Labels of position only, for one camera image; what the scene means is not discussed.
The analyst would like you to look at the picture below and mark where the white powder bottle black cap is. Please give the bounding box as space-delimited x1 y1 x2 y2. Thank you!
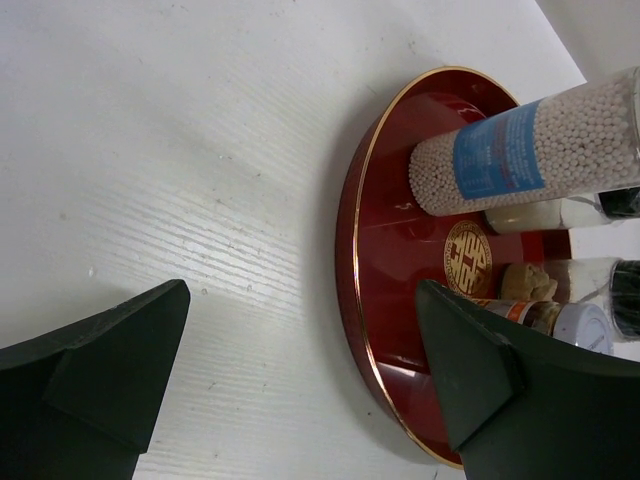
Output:
484 187 639 234

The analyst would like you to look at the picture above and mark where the brown spice bottle black cap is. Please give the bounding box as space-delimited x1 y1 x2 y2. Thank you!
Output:
499 257 639 342

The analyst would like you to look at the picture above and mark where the tall bottle blue label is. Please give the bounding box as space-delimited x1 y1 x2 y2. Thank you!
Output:
408 67 639 216

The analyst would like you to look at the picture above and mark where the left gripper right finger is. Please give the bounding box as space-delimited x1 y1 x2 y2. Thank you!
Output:
415 280 639 479

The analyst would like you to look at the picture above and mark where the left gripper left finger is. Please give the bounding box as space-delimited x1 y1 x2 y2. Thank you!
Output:
1 279 190 479

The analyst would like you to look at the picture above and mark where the red round lacquer tray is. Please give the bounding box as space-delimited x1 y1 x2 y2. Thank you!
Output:
335 66 572 469

